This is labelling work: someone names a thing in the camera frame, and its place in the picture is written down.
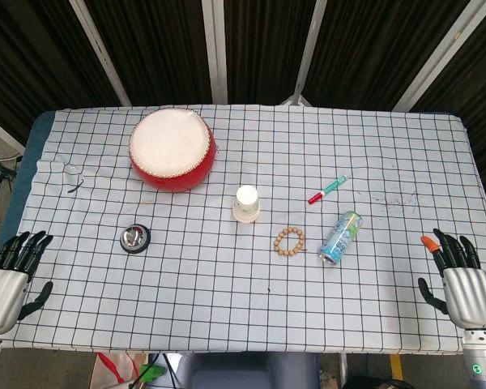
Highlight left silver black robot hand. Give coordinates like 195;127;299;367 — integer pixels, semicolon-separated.
0;230;54;336

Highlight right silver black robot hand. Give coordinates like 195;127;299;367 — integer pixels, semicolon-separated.
417;228;486;330

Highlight black round metal tin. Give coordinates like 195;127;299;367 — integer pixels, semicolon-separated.
119;224;152;255

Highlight blue table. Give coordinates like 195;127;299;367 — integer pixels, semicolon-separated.
0;110;57;268

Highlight blue drink can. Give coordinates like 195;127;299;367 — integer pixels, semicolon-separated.
317;210;365;267

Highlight red white bag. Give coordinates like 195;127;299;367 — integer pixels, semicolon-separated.
89;351;148;389

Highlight green plastic object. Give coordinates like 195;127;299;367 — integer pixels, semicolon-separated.
139;363;165;383

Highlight red green marker pen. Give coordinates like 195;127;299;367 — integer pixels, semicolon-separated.
307;175;348;205

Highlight red drum white skin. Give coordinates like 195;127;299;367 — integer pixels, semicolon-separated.
128;108;219;193

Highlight white grid tablecloth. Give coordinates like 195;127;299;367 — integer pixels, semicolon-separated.
0;104;486;357

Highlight white paper cup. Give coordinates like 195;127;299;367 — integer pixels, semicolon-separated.
232;184;262;224

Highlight robot torso base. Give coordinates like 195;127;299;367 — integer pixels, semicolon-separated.
173;351;321;389

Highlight wooden bead bracelet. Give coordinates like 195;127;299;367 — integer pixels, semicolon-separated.
272;226;308;258

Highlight white metal stand frame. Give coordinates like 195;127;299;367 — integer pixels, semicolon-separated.
281;0;329;108

